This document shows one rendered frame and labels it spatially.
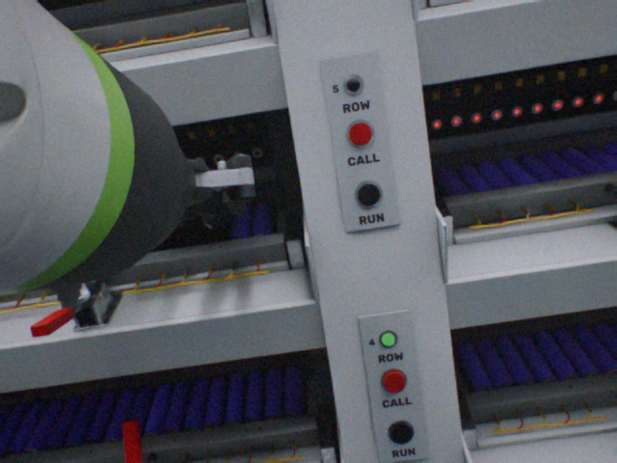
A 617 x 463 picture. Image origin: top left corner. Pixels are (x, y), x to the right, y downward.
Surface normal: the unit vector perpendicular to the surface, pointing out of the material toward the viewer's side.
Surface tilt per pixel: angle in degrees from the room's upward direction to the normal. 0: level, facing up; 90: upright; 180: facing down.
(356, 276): 90
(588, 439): 19
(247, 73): 109
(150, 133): 86
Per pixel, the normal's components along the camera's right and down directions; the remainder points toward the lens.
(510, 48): 0.04, 0.48
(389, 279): -0.02, 0.17
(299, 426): -0.15, -0.86
